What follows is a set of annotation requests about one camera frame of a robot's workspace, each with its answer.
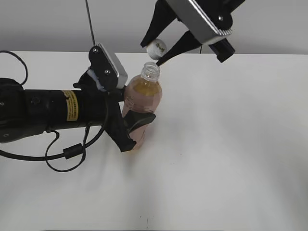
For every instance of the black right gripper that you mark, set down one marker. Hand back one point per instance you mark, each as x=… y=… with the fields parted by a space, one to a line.
x=218 y=10

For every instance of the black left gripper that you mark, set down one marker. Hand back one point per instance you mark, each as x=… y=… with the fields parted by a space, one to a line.
x=98 y=108

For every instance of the pink label tea bottle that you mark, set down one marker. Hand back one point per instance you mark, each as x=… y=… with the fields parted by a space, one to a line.
x=143 y=94

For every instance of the white bottle cap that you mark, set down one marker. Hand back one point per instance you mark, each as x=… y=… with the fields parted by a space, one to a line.
x=156 y=49

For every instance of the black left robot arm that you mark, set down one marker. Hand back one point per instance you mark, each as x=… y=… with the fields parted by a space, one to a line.
x=25 y=113

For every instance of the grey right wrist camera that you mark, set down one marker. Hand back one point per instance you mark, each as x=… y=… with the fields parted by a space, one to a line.
x=205 y=30

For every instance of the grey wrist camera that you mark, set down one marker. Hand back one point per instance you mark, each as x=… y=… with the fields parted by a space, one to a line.
x=105 y=69
x=205 y=30

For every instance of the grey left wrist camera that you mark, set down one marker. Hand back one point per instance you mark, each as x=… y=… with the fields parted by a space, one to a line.
x=105 y=69

